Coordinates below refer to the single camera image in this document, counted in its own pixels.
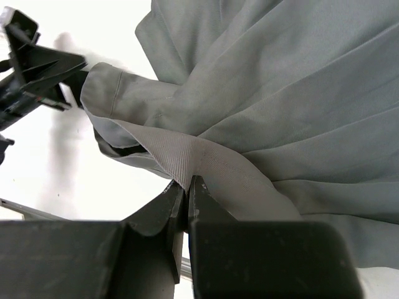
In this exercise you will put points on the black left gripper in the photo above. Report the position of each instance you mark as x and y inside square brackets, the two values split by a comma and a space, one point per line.
[37, 71]

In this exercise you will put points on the grey pleated skirt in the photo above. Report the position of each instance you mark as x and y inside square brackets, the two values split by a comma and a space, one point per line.
[287, 109]

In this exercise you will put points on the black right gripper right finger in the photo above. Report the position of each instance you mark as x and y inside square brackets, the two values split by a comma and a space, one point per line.
[264, 259]

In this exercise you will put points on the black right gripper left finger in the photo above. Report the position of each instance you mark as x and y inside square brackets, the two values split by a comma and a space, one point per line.
[133, 258]

